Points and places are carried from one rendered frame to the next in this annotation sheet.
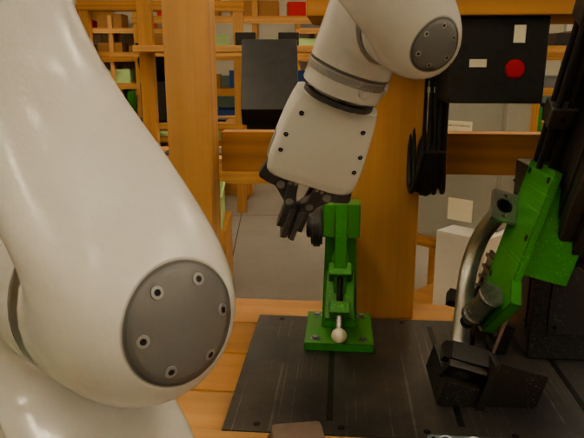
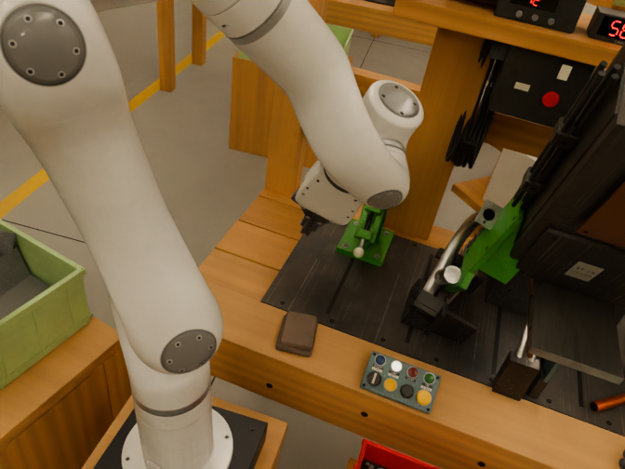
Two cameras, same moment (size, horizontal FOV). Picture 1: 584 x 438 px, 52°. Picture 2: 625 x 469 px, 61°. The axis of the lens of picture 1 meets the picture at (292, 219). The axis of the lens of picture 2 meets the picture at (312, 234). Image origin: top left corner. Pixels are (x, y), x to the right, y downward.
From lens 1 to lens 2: 0.43 m
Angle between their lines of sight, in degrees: 25
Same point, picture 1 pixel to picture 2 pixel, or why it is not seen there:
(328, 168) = (331, 211)
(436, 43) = (384, 200)
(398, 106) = (458, 90)
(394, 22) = (356, 190)
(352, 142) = (348, 204)
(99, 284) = (152, 340)
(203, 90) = not seen: hidden behind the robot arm
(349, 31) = not seen: hidden behind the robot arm
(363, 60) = not seen: hidden behind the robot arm
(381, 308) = (405, 227)
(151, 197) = (182, 301)
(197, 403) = (254, 274)
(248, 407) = (282, 288)
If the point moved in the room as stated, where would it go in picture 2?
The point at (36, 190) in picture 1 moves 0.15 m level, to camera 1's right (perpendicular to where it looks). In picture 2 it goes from (130, 298) to (254, 336)
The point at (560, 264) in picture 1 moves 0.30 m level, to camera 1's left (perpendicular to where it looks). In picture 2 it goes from (506, 271) to (365, 232)
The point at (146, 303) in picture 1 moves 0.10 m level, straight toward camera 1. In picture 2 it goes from (172, 348) to (152, 423)
